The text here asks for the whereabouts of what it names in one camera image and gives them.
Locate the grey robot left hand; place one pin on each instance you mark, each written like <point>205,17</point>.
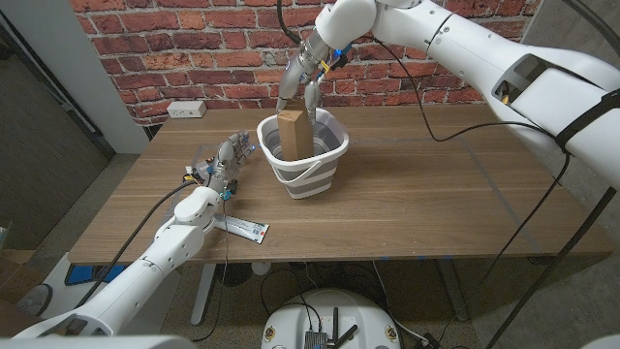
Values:
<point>225,162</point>

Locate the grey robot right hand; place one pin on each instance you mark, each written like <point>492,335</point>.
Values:
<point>307,60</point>

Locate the brown cardboard packing box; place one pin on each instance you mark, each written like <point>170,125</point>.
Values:
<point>295,138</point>

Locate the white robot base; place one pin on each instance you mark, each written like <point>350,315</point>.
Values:
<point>358,315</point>

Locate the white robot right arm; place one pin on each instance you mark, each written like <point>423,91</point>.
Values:
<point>484,53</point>

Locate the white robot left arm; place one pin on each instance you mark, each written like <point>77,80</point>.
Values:
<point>164,247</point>

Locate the white toothpaste box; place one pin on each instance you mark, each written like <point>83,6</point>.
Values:
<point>244,229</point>

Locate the white grey collapsible bucket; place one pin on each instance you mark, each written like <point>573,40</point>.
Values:
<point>310,181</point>

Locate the brown cardboard floor box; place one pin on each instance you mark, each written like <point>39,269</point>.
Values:
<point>12,281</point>

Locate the white power outlet strip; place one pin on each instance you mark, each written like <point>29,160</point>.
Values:
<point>186,110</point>

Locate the red brick printed backdrop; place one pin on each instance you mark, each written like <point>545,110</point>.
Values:
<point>218,48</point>

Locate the white round floor cap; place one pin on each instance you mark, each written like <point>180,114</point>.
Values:
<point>261,268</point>

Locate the white table leg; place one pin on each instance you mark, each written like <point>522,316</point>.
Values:
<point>203,291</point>

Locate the white blue floor base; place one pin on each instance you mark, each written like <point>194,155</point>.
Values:
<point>80,274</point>

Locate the grey radio module with antennas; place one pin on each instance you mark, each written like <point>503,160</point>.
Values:
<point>315,340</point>

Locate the grey table leg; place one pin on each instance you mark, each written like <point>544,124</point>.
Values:
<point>453,291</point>

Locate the black floor plug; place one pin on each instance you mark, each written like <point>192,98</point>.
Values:
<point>430,341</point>

